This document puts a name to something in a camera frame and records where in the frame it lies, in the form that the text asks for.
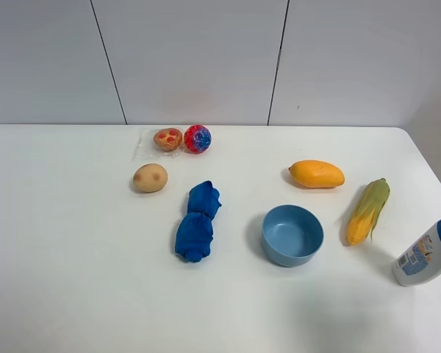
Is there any blue crumpled cloth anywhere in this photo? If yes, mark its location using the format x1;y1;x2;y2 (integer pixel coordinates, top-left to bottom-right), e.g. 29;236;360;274
174;181;221;263

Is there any red multicolour squishy ball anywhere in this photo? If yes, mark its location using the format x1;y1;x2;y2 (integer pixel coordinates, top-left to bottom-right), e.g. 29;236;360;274
184;124;212;154

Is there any blue bowl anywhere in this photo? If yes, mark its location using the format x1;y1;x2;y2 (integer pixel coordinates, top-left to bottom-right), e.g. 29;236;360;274
261;204;324;268

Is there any yellow mango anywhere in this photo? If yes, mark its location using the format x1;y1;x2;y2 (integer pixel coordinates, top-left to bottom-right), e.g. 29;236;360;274
288;160;345;188

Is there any fruit tart pastry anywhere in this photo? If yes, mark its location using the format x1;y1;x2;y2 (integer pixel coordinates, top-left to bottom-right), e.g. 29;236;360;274
133;127;183;160

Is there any brown potato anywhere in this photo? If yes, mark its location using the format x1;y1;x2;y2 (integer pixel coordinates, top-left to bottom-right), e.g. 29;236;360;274
132;163;168;193

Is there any corn cob with husk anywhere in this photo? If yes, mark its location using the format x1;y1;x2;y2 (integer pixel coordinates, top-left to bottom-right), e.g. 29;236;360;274
346;178;390;246

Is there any white bottle blue cap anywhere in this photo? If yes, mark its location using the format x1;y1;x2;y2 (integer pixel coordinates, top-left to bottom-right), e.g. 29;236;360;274
391;219;441;287

